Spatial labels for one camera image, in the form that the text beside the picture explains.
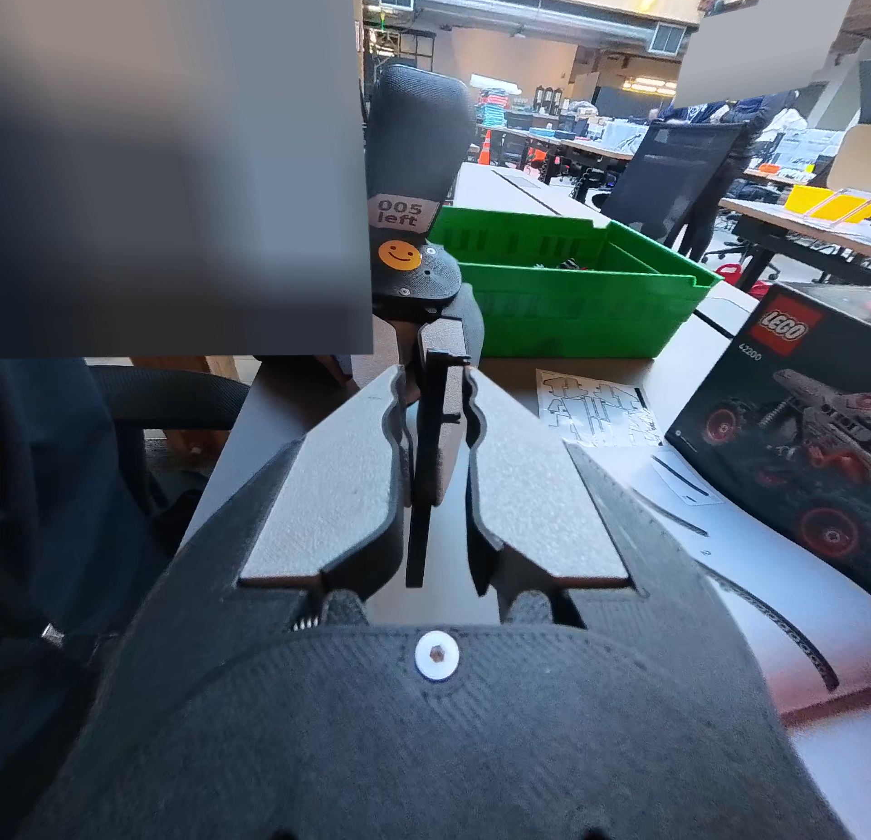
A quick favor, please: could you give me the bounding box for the background wooden desk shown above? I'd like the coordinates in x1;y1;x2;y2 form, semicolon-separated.
476;124;637;174

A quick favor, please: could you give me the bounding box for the silver ceiling duct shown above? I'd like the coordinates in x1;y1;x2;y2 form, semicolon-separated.
411;0;657;46

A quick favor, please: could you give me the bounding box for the black lego set box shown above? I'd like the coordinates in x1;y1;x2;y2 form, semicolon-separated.
665;280;871;582

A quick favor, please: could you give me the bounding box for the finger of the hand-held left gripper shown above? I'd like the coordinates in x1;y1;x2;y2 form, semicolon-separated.
373;317;421;405
411;285;485;509

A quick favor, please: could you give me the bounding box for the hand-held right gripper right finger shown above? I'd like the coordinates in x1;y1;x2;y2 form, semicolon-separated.
464;368;631;597

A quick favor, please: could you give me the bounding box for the person's dark blue clothing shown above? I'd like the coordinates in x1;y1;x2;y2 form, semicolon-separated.
0;358;178;840

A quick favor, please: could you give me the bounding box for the green plastic crate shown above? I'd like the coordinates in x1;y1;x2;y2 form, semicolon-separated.
427;206;724;361

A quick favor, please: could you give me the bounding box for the lego sticker sheet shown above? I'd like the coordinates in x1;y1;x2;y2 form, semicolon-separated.
535;369;664;448

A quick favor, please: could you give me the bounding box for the open lego instruction booklet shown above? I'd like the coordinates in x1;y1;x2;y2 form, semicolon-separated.
572;438;871;840

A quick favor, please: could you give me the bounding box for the black mesh office chair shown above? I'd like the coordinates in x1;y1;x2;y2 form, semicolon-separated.
592;122;749;249

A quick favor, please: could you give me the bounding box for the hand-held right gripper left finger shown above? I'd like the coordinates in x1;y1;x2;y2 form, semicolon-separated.
238;365;412;599

